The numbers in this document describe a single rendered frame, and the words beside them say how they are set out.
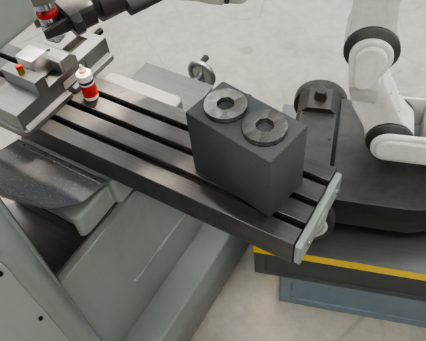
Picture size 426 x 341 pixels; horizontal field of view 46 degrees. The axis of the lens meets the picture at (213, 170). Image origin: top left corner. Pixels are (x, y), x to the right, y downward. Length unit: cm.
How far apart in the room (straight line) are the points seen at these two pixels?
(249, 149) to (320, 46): 215
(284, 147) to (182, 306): 102
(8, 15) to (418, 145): 115
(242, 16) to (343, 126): 164
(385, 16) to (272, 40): 179
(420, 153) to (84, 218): 99
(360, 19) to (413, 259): 79
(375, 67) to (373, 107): 20
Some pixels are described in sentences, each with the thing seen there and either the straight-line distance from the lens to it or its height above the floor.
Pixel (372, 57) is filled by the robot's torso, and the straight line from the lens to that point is 137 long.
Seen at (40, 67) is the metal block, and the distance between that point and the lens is 138.
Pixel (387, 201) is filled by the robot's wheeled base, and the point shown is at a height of 57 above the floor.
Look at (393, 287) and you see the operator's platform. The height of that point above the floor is 26.
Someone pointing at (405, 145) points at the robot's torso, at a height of 72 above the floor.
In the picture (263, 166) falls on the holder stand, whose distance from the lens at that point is 96.
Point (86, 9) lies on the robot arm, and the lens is 120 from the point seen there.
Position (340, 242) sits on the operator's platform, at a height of 40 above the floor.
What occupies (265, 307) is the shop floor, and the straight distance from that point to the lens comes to 205.
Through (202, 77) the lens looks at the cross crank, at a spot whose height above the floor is 67.
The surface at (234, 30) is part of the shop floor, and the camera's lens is 320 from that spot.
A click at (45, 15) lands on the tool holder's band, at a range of 119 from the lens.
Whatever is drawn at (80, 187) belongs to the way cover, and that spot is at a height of 91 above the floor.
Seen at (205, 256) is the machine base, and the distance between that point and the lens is 193.
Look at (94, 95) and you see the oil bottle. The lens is 139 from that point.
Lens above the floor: 188
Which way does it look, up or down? 51 degrees down
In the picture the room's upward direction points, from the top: 7 degrees counter-clockwise
